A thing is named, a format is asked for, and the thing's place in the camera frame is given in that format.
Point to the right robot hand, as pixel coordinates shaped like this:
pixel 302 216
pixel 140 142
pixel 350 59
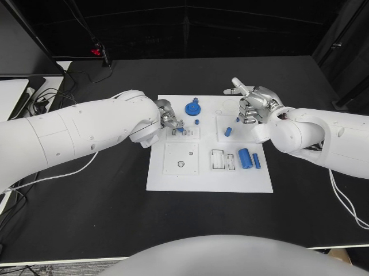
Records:
pixel 260 101

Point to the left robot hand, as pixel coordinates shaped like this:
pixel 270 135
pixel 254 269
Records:
pixel 168 117

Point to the small blue plug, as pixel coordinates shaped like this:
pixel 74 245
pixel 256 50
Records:
pixel 181 129

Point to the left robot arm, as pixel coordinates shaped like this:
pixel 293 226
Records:
pixel 78 133

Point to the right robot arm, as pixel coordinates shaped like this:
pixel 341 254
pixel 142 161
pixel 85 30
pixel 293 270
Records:
pixel 342 140

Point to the white task board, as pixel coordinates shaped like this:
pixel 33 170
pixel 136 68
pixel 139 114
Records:
pixel 210 179

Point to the blue gear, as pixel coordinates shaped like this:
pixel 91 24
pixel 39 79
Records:
pixel 192 109

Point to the short blue cylinder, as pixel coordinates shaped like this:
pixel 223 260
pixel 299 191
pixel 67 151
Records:
pixel 228 131

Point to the large blue cylinder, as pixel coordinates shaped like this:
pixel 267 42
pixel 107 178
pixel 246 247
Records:
pixel 246 159

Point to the long thin blue cylinder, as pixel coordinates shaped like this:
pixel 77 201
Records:
pixel 257 161

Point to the black power strip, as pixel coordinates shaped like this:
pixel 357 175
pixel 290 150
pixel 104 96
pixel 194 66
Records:
pixel 106 56

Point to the white desk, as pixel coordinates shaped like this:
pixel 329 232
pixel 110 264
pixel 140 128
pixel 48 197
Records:
pixel 5 97

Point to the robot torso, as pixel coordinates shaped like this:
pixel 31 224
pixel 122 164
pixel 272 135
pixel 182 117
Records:
pixel 234 256

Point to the cardboard box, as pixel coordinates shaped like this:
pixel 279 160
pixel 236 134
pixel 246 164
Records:
pixel 339 255

